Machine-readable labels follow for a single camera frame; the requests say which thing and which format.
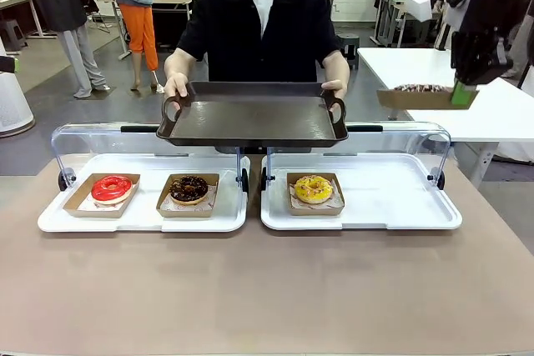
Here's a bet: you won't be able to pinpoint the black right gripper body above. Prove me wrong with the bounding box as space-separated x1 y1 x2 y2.
452 0 526 37

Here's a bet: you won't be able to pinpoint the chocolate donut rainbow sprinkles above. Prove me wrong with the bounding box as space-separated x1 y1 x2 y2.
394 83 454 93

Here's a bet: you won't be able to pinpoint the brown cardboard donut box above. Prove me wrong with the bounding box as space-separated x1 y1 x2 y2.
376 85 480 111
156 173 220 218
286 172 345 218

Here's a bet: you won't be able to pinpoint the dark brown serving tray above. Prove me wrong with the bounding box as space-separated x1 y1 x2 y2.
156 81 350 148

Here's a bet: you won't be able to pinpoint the dark chocolate glazed donut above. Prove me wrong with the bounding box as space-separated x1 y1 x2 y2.
169 174 209 206

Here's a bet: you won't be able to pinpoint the person in orange trousers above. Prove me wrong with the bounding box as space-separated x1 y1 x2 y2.
98 0 170 94

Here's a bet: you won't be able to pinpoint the red glazed donut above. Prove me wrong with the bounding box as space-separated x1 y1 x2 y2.
91 175 134 206

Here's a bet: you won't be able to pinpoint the red donut in cardboard tray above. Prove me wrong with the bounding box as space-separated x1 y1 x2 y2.
63 173 141 218

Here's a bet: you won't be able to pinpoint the yellow sprinkled donut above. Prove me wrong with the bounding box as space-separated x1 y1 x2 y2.
294 175 334 205

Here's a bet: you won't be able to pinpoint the person in black shirt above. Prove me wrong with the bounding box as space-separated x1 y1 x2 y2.
164 0 351 153

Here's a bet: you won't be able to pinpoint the person's left hand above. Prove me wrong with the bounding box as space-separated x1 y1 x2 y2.
320 79 348 103

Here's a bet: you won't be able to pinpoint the person's right hand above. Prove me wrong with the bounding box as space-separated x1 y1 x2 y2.
164 72 190 101

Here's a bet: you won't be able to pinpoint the grey plastic stool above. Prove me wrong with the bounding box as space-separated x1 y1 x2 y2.
0 18 28 51

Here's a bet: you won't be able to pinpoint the white perforated air purifier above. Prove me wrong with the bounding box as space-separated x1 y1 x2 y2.
0 72 37 138

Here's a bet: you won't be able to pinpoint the white table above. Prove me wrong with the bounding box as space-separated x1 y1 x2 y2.
357 47 534 191

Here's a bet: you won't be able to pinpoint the clear plastic display cover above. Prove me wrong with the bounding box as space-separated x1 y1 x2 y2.
260 121 453 193
50 122 250 194

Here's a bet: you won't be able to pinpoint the grey background work table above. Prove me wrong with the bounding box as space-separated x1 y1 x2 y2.
372 0 450 49

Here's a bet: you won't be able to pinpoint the dark plastic stool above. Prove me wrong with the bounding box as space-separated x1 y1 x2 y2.
336 33 360 70

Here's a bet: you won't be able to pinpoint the white plastic display tray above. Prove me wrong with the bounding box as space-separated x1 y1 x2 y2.
37 153 251 234
260 153 463 232

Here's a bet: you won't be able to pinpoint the printed white paper liner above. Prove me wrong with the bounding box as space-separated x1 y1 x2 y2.
290 183 344 209
78 188 139 211
160 183 219 211

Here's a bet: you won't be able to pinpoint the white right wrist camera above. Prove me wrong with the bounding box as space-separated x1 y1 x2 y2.
402 0 476 28

